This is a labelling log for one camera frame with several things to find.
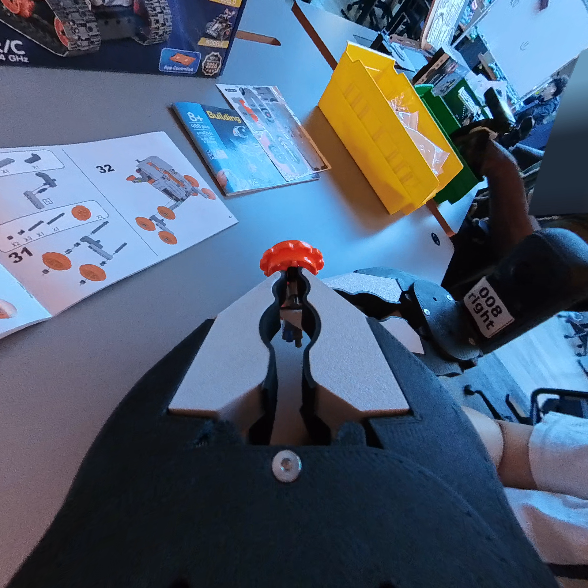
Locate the grey desk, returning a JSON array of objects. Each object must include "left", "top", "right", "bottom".
[{"left": 0, "top": 0, "right": 456, "bottom": 552}]

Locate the green storage bin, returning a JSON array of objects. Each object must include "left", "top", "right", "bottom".
[{"left": 413, "top": 78, "right": 481, "bottom": 206}]

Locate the white instruction booklet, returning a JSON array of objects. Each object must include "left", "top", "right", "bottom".
[{"left": 0, "top": 131, "right": 239, "bottom": 341}]

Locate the white leaning board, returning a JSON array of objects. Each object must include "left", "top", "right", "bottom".
[{"left": 420, "top": 0, "right": 472, "bottom": 50}]

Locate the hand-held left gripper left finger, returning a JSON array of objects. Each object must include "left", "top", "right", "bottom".
[{"left": 168, "top": 270, "right": 282, "bottom": 445}]

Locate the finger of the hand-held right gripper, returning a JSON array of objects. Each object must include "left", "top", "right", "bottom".
[
  {"left": 378, "top": 316, "right": 426, "bottom": 355},
  {"left": 322, "top": 268, "right": 415, "bottom": 321}
]

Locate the blue booklet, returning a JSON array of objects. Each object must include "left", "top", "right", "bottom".
[{"left": 171, "top": 101, "right": 321, "bottom": 197}]

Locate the yellow storage bin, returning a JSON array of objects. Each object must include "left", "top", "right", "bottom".
[{"left": 317, "top": 41, "right": 465, "bottom": 217}]

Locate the orange gear wheel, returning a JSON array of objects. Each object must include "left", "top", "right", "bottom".
[{"left": 259, "top": 239, "right": 325, "bottom": 277}]

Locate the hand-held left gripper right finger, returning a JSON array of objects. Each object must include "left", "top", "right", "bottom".
[{"left": 300, "top": 268, "right": 410, "bottom": 445}]

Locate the sticker sheet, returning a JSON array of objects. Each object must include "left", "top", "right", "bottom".
[{"left": 215, "top": 83, "right": 332, "bottom": 183}]

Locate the black office chair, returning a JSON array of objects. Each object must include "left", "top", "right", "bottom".
[{"left": 463, "top": 383, "right": 588, "bottom": 426}]

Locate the blue robot kit box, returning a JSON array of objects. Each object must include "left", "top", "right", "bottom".
[{"left": 0, "top": 0, "right": 249, "bottom": 79}]

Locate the person's right forearm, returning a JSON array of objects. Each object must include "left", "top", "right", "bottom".
[{"left": 462, "top": 406, "right": 539, "bottom": 488}]

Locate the clear plastic bag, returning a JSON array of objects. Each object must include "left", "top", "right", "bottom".
[{"left": 387, "top": 91, "right": 452, "bottom": 178}]

